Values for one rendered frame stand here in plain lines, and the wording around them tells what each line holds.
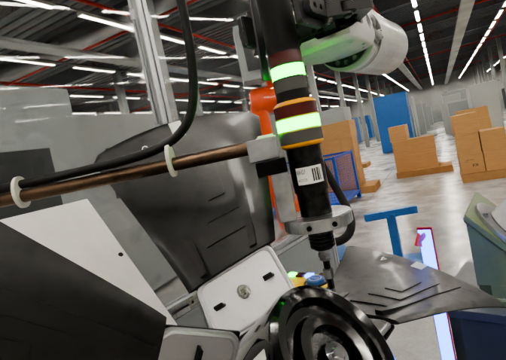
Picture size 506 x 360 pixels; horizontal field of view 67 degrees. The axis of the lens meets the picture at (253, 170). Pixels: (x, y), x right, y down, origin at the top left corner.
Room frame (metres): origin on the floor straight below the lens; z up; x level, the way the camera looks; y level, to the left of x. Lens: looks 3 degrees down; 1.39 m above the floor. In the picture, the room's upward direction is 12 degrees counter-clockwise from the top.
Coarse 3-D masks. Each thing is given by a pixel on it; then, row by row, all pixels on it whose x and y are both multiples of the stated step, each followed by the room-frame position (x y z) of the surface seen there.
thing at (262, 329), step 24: (312, 288) 0.31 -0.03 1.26; (288, 312) 0.28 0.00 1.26; (312, 312) 0.31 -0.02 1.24; (336, 312) 0.32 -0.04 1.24; (360, 312) 0.32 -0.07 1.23; (264, 336) 0.27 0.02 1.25; (288, 336) 0.28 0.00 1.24; (312, 336) 0.29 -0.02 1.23; (336, 336) 0.30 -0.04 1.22; (360, 336) 0.31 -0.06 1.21
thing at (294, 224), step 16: (256, 144) 0.37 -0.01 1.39; (272, 144) 0.37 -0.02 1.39; (256, 160) 0.37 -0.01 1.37; (272, 160) 0.37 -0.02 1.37; (272, 176) 0.37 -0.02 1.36; (288, 176) 0.37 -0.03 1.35; (288, 192) 0.37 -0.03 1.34; (288, 208) 0.37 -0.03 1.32; (336, 208) 0.39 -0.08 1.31; (288, 224) 0.37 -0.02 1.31; (304, 224) 0.35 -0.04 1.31; (320, 224) 0.35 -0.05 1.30; (336, 224) 0.35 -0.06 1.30
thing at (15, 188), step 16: (176, 0) 0.39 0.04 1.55; (192, 48) 0.39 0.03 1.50; (192, 64) 0.39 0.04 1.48; (192, 80) 0.39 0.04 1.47; (192, 96) 0.39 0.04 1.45; (192, 112) 0.39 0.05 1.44; (160, 144) 0.39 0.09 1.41; (112, 160) 0.39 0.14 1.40; (128, 160) 0.39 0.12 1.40; (48, 176) 0.40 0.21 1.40; (64, 176) 0.40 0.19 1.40; (0, 192) 0.40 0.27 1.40; (16, 192) 0.39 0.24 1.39
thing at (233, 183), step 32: (160, 128) 0.52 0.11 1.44; (192, 128) 0.51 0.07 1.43; (224, 128) 0.51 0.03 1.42; (256, 128) 0.52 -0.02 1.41; (96, 160) 0.49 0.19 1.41; (224, 160) 0.47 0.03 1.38; (128, 192) 0.46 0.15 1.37; (160, 192) 0.45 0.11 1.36; (192, 192) 0.44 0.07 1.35; (224, 192) 0.43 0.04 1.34; (256, 192) 0.43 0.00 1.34; (160, 224) 0.43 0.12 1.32; (192, 224) 0.42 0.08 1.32; (224, 224) 0.41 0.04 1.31; (256, 224) 0.40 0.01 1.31; (192, 256) 0.40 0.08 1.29; (224, 256) 0.39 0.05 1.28; (192, 288) 0.38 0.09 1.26
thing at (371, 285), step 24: (360, 264) 0.56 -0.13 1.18; (384, 264) 0.56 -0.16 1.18; (408, 264) 0.56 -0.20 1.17; (336, 288) 0.49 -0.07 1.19; (360, 288) 0.48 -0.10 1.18; (384, 288) 0.46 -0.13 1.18; (408, 288) 0.46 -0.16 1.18; (432, 288) 0.47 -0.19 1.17; (456, 288) 0.49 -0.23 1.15; (384, 312) 0.39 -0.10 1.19; (408, 312) 0.40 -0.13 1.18; (432, 312) 0.40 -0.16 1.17
